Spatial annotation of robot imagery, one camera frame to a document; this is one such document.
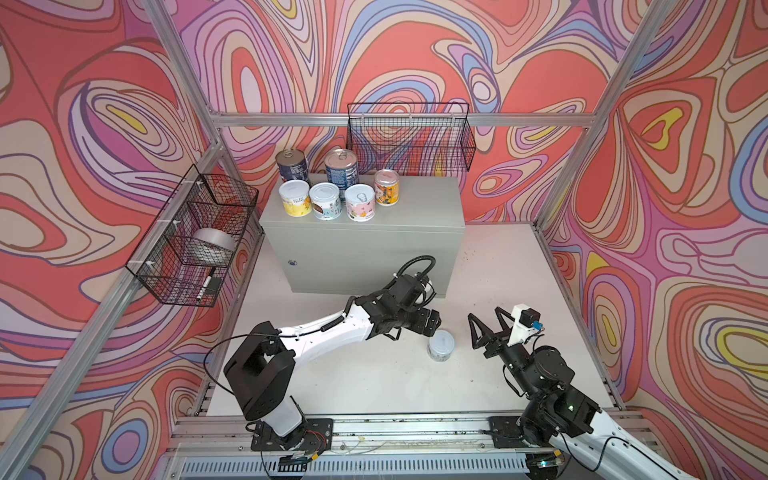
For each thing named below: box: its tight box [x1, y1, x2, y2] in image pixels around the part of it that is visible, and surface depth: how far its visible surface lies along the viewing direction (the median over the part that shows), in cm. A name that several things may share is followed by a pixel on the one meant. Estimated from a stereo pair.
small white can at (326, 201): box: [309, 182, 342, 221], surface depth 74 cm
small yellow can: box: [278, 179, 312, 217], surface depth 74 cm
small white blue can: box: [428, 329, 455, 362], surface depth 85 cm
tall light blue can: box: [324, 148, 359, 192], surface depth 74 cm
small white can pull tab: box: [344, 183, 375, 223], surface depth 73 cm
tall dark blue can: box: [275, 149, 309, 183], surface depth 75 cm
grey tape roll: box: [186, 228, 236, 267], surface depth 74 cm
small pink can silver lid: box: [374, 169, 400, 207], surface depth 75 cm
